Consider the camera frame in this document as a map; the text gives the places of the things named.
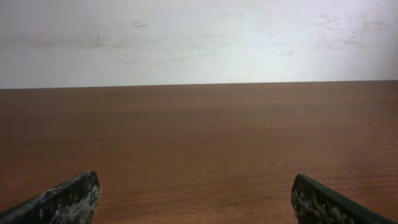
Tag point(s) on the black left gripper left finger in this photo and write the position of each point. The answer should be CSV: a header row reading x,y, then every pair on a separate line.
x,y
73,201

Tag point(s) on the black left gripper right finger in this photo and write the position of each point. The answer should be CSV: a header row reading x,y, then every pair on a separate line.
x,y
315,203

